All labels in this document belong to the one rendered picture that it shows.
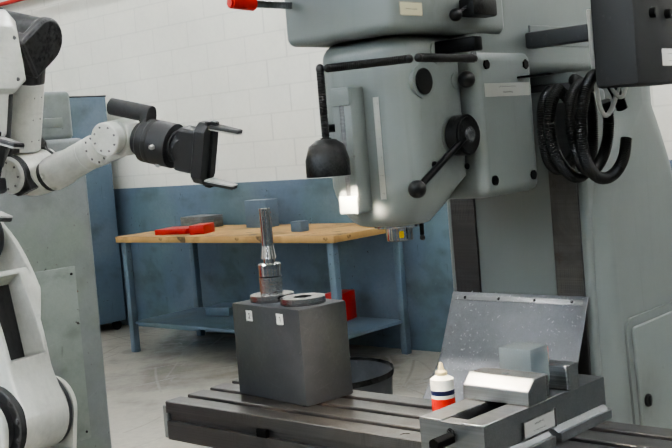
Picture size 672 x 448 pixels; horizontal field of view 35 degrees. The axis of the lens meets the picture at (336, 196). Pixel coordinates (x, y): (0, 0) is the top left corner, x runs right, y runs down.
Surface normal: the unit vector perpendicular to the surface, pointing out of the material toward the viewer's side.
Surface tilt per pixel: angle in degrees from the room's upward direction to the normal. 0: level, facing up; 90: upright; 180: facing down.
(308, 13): 90
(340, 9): 90
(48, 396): 66
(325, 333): 90
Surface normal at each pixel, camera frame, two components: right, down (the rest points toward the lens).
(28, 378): 0.76, -0.44
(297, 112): -0.66, 0.10
